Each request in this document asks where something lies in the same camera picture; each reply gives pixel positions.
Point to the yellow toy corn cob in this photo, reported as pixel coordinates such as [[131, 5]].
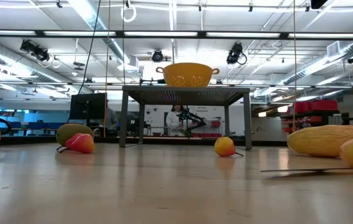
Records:
[[319, 141]]

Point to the person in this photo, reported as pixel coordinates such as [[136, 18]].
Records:
[[173, 123], [112, 119]]

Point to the black computer monitor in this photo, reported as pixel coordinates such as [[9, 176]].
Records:
[[88, 105]]

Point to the yellow plastic colander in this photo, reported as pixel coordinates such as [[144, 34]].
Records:
[[187, 74]]

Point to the black background robot arm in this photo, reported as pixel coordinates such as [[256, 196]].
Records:
[[195, 121]]

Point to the grey perforated metal stand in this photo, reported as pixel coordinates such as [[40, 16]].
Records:
[[186, 90]]

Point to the red storage bins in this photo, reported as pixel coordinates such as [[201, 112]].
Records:
[[316, 106]]

